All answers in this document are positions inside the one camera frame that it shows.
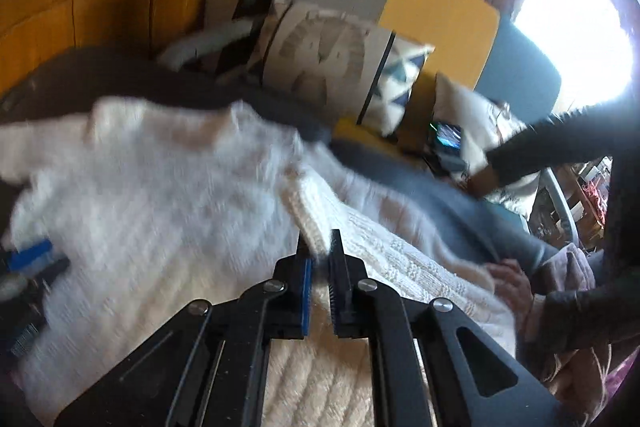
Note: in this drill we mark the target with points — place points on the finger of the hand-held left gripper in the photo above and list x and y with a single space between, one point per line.
30 254
52 272

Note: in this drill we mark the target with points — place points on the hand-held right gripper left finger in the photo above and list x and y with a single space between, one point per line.
305 297

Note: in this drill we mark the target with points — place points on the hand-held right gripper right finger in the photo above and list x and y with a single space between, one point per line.
336 297

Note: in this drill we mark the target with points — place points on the white knit sweater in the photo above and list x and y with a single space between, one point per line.
150 207

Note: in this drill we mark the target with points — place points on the another person's forearm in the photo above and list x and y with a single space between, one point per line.
585 312
560 142

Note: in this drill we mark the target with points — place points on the black leather table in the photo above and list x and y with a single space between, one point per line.
425 187

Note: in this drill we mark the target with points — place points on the small screen device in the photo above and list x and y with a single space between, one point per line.
447 137

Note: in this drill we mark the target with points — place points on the deer print cushion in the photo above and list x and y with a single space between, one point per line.
465 107

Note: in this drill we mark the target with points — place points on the pink knit sweater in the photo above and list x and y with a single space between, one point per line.
570 267

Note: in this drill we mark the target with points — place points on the tiger print cushion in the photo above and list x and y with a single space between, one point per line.
320 52

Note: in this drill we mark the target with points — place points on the wooden side table with clutter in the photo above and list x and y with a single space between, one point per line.
592 197

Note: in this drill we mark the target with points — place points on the grey yellow blue sofa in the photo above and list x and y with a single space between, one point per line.
440 17

